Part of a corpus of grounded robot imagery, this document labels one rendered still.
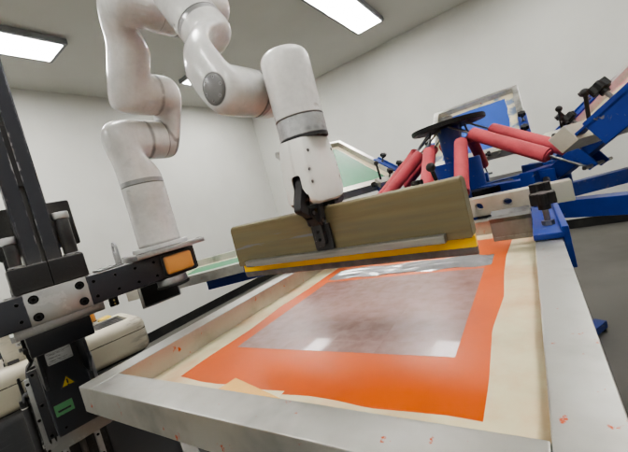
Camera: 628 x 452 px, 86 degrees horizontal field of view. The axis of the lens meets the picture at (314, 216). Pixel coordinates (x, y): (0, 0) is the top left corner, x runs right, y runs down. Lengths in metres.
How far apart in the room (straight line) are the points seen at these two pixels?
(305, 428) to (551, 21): 4.95
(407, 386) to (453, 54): 4.86
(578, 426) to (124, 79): 0.87
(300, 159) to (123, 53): 0.51
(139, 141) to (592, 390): 0.85
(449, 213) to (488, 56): 4.62
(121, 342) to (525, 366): 1.24
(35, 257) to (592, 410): 0.83
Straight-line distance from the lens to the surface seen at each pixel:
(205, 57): 0.56
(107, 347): 1.39
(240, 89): 0.53
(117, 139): 0.88
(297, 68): 0.52
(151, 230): 0.85
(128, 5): 0.82
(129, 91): 0.87
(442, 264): 0.72
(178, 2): 0.70
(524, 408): 0.34
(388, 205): 0.46
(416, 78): 5.15
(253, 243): 0.61
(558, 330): 0.38
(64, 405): 1.21
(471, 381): 0.38
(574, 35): 5.03
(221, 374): 0.53
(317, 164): 0.49
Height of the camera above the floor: 1.16
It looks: 3 degrees down
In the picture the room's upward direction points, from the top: 15 degrees counter-clockwise
